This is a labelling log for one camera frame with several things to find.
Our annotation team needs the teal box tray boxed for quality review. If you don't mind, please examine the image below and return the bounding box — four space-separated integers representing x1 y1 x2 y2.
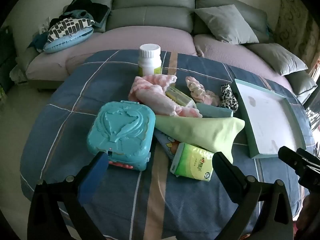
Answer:
234 78 307 159

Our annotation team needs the white wall socket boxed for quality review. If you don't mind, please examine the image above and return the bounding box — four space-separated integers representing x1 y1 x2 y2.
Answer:
39 17 51 34

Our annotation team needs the black folded clothing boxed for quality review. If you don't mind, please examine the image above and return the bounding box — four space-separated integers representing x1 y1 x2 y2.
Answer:
64 0 110 28

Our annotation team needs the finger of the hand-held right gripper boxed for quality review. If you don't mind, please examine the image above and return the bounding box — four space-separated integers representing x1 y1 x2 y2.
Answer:
278 146 304 174
297 148 320 167

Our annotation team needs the white plastic bottle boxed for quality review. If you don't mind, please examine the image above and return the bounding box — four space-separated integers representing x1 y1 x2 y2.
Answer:
138 44 162 77

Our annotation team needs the dark cabinet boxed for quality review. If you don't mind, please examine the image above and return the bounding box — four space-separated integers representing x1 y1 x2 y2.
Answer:
0 26 18 80

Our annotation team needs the blue plaid blanket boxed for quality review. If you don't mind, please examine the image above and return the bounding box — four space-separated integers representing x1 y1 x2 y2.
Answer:
20 49 309 240

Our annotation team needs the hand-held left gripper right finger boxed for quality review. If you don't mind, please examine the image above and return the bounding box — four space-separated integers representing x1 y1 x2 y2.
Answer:
211 151 294 240

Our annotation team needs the yellow green small box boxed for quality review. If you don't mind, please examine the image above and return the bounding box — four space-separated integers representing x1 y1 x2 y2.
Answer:
165 86 198 109

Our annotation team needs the beige patterned curtain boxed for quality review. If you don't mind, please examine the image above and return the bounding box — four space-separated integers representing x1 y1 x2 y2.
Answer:
274 0 320 63

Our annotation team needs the light blue cushion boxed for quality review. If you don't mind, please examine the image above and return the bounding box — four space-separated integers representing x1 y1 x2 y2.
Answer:
44 27 94 54

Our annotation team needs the pink sofa seat cover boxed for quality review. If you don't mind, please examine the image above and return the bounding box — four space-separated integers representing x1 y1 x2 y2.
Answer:
65 26 198 74
26 34 100 80
194 34 298 98

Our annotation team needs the purple wet wipes packet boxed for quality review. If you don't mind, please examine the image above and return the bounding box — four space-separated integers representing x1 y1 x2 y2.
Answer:
154 130 183 164

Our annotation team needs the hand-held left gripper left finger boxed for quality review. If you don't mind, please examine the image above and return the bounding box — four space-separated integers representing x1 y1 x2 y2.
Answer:
27 151 109 240

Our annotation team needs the teal plastic toy case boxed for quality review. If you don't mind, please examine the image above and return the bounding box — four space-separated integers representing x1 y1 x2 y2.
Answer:
87 100 156 172

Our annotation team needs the white plastic bag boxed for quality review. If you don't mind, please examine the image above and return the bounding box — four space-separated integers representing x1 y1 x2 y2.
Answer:
9 64 27 83

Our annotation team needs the light green cloth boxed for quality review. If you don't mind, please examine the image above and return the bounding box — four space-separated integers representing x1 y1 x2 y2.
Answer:
154 115 246 165

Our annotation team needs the green tissue packet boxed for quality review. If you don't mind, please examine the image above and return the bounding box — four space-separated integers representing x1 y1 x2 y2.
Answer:
170 142 215 182

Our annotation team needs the pink fluffy cloth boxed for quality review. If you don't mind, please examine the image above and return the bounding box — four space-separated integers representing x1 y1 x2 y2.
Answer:
128 74 203 118

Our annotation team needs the grey throw pillow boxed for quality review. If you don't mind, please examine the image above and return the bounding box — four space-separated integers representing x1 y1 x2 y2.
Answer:
246 43 308 76
194 4 259 45
285 71 318 97

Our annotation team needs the dark teal cloth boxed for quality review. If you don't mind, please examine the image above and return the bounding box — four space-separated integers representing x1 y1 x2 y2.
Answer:
29 33 52 53

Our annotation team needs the grey sofa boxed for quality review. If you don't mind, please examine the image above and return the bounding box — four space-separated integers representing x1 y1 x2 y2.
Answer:
10 0 318 100

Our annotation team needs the pink scrunchie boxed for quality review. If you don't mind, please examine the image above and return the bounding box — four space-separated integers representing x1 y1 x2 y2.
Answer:
185 76 222 105

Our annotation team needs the small teal box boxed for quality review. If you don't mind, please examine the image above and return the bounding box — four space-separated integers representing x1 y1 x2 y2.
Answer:
196 102 234 118

